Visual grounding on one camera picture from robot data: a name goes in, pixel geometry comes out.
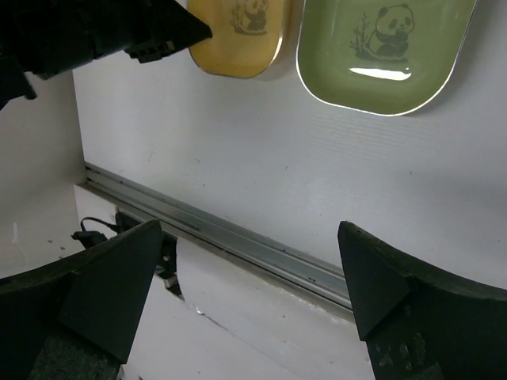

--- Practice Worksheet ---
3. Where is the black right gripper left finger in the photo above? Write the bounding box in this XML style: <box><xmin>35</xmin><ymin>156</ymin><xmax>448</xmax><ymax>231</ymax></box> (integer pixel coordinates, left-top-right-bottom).
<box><xmin>1</xmin><ymin>221</ymin><xmax>162</xmax><ymax>379</ymax></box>

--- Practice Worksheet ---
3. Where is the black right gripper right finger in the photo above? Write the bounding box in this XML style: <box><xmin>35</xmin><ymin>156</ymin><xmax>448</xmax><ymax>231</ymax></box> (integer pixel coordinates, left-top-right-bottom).
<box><xmin>337</xmin><ymin>221</ymin><xmax>506</xmax><ymax>379</ymax></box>

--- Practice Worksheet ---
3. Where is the yellow panda plate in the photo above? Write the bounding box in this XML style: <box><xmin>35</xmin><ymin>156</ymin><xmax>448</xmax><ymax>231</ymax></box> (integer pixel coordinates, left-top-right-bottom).
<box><xmin>186</xmin><ymin>0</ymin><xmax>292</xmax><ymax>79</ymax></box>

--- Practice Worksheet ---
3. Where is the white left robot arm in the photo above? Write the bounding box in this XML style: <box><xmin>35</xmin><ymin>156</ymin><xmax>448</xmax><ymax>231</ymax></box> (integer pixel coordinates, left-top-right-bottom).
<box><xmin>1</xmin><ymin>0</ymin><xmax>212</xmax><ymax>106</ymax></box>

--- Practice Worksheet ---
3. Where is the green panda plate centre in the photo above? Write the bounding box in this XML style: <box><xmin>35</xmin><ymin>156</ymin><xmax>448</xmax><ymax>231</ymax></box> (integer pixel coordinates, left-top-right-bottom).
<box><xmin>296</xmin><ymin>1</ymin><xmax>477</xmax><ymax>116</ymax></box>

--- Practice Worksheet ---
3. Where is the aluminium rail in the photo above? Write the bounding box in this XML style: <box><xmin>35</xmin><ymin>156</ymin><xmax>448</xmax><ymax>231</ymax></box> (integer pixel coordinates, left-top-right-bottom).
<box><xmin>86</xmin><ymin>163</ymin><xmax>352</xmax><ymax>310</ymax></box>

